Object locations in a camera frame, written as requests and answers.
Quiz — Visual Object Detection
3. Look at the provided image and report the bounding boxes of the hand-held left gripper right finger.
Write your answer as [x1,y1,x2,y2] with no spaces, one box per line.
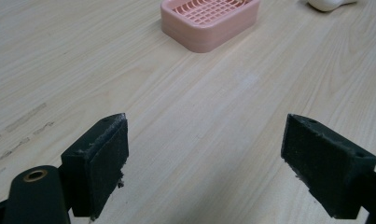
[280,113,376,220]

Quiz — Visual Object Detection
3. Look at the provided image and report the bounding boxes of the white soap bar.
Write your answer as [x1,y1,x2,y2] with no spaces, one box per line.
[306,0,358,13]

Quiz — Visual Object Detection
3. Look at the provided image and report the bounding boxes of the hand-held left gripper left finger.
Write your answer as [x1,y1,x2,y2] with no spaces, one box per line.
[60,112,130,221]

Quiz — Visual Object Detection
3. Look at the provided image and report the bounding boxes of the pink soap dish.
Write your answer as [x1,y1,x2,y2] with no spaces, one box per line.
[160,0,261,54]

